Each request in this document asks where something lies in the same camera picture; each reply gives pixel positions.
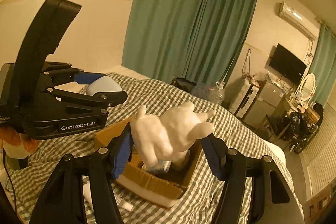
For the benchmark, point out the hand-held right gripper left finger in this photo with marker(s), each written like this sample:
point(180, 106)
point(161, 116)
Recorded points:
point(122, 155)

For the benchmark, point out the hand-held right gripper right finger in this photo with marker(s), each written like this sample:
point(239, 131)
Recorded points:
point(214, 155)

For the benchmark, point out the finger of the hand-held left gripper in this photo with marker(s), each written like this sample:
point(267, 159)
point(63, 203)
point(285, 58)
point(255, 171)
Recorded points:
point(84, 77)
point(110, 98)

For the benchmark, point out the light blue pouch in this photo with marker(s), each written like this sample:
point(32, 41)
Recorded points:
point(107, 85)

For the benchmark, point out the light blue tissue packet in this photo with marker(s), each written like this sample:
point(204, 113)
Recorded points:
point(160, 166)

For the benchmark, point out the cardboard box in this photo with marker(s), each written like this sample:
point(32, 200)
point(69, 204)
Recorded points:
point(152, 183)

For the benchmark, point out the white hand-shaped toy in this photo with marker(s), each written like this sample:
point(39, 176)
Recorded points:
point(170, 132)

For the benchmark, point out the person's left hand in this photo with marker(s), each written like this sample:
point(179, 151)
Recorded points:
point(8, 134)

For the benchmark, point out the green checked blanket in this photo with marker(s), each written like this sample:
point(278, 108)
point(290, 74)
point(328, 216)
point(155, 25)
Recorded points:
point(236, 129)

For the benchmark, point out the clear water bottle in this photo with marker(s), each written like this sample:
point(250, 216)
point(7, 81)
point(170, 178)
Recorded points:
point(217, 95)

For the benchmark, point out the white suitcase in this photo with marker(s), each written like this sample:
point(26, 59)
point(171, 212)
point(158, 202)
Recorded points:
point(242, 98)

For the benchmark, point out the black fabric bag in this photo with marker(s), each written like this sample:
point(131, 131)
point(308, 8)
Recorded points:
point(183, 83)

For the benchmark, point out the silver small fridge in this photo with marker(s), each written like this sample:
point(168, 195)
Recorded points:
point(265, 98)

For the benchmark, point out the black plastic bag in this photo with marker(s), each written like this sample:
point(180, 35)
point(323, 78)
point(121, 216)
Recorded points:
point(299, 124)

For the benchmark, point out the wide green curtain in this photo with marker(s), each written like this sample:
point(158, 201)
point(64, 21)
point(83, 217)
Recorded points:
point(183, 29)

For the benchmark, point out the white slatted wardrobe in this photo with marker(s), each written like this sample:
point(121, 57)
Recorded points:
point(323, 161)

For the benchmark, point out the black bag on table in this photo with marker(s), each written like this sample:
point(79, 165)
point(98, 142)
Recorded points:
point(318, 111)

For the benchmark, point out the white oval mirror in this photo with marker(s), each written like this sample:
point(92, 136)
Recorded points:
point(307, 86)

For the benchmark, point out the narrow green curtain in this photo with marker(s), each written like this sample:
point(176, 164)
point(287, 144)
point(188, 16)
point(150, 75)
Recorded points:
point(321, 56)

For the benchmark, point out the white air conditioner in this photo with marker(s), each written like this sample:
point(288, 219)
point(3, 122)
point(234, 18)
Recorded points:
point(296, 19)

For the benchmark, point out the black wall television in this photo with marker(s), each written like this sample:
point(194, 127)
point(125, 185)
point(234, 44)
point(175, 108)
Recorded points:
point(287, 62)

